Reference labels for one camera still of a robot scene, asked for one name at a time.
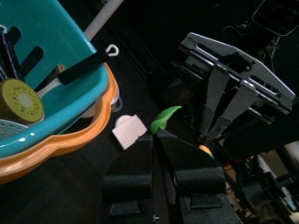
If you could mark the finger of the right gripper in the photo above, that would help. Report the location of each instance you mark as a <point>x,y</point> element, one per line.
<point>240,105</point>
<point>217,90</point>

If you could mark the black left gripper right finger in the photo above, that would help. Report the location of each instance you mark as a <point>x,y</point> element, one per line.
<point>194,175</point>

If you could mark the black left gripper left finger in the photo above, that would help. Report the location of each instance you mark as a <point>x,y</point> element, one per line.
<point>129,180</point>

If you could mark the toy corn with green husk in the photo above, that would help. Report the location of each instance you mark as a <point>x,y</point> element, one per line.
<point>166,118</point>

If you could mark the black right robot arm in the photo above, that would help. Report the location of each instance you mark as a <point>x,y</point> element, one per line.
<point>253,38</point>

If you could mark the black room equipment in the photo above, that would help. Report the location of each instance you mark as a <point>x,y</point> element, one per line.
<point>253,186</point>

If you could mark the white flat plastic piece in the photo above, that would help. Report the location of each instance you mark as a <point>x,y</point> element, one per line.
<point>130,132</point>

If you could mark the orange scalloped plastic plate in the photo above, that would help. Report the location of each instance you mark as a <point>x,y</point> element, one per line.
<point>58,145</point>

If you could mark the white mesh strainer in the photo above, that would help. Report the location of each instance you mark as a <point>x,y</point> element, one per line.
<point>10,129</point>

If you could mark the white plastic pipe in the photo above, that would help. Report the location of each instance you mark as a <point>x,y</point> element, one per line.
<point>102,17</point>

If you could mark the toy kiwi half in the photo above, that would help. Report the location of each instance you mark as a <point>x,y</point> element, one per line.
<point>22,100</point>

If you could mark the teal slotted plastic basket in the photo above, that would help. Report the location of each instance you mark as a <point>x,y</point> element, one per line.
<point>54,29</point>

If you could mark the dark screen with light frame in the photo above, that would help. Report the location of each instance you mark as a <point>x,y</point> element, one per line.
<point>278,14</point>

